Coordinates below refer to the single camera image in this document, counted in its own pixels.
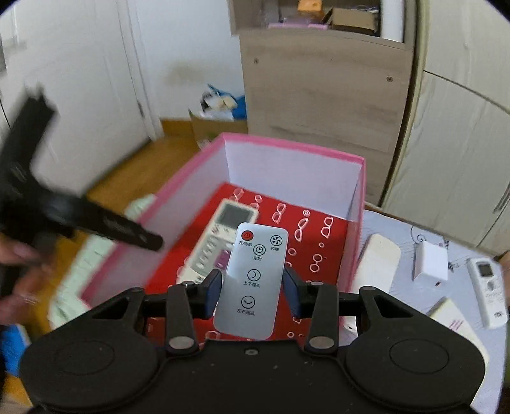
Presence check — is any small open cardboard box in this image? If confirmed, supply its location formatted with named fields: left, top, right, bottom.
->
left=322, top=7, right=379, bottom=36

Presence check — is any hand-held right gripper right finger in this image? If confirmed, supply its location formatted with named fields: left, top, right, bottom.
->
left=282, top=266, right=424, bottom=357

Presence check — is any person's left hand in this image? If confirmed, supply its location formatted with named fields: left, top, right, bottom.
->
left=0, top=234, right=58, bottom=329

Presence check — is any white air conditioner remote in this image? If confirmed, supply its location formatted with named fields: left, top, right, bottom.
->
left=466, top=257, right=510, bottom=330
left=176, top=198, right=260, bottom=285

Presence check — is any blue cloth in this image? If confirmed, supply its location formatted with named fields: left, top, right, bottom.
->
left=0, top=323, right=32, bottom=378

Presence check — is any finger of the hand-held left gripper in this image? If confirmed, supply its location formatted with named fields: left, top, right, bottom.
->
left=82, top=197, right=165, bottom=252

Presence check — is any flat pink item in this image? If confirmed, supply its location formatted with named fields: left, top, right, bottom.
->
left=268, top=22, right=332, bottom=31

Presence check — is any light wood wardrobe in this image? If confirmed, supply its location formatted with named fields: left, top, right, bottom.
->
left=378, top=0, right=510, bottom=257

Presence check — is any white door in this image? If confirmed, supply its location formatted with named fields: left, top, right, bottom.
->
left=0, top=0, right=162, bottom=192

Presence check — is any white power adapter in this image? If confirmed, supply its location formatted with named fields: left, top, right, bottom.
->
left=412, top=241, right=449, bottom=288

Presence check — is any thick white box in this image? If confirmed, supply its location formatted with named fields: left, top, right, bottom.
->
left=350, top=233, right=401, bottom=297

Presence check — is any cream box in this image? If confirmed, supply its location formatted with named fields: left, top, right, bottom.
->
left=428, top=296, right=490, bottom=369

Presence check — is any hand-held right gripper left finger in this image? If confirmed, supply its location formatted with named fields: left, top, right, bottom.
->
left=85, top=268, right=224, bottom=357

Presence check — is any silver fan remote control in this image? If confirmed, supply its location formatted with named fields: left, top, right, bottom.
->
left=213, top=222, right=289, bottom=341

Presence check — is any pale green keyboard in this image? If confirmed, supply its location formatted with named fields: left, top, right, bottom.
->
left=47, top=193, right=157, bottom=332

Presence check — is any wooden cabinet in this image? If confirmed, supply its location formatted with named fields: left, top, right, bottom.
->
left=228, top=0, right=418, bottom=205

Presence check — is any pink storage box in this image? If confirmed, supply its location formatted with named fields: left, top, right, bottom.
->
left=77, top=132, right=367, bottom=339

